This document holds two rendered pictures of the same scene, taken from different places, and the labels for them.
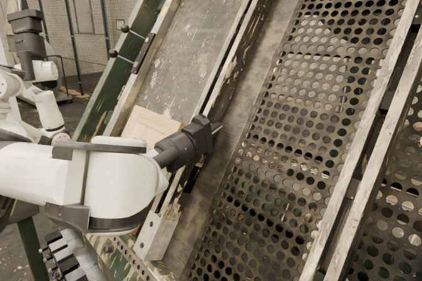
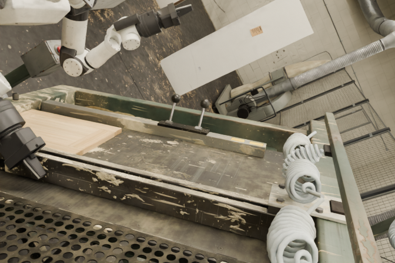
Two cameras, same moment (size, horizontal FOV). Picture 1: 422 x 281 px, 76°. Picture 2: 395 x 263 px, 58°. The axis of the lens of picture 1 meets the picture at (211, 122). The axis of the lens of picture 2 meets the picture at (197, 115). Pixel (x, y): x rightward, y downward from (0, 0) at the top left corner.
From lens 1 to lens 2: 67 cm
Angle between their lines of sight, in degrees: 36
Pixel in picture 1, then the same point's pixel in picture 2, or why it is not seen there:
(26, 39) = (150, 16)
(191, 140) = (9, 133)
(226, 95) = (80, 181)
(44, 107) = (100, 47)
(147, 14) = (250, 135)
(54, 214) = not seen: outside the picture
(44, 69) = (127, 36)
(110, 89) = (157, 115)
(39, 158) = not seen: outside the picture
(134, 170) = not seen: outside the picture
